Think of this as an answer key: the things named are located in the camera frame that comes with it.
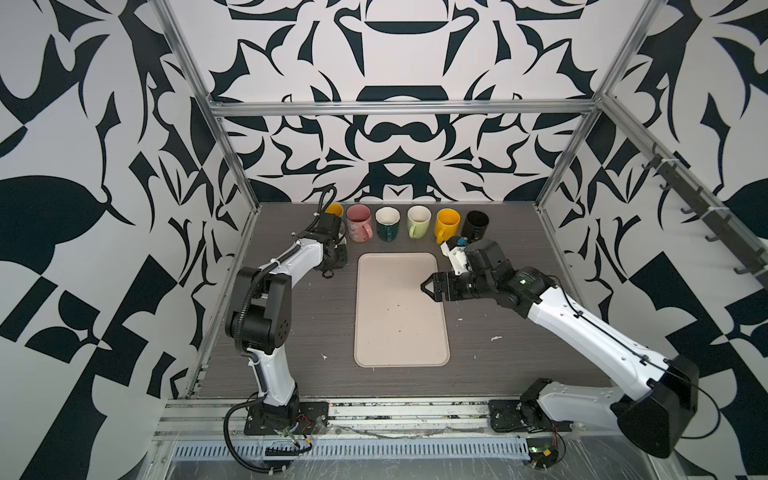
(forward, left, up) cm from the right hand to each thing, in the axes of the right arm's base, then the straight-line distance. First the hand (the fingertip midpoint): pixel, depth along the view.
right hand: (433, 284), depth 75 cm
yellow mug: (+29, -9, -12) cm, 33 cm away
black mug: (+30, -19, -13) cm, 37 cm away
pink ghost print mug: (+28, +20, -11) cm, 36 cm away
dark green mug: (+30, +11, -10) cm, 34 cm away
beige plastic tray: (-1, +9, -20) cm, 22 cm away
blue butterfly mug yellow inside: (+35, +29, -9) cm, 47 cm away
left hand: (+18, +27, -12) cm, 35 cm away
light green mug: (+30, 0, -11) cm, 32 cm away
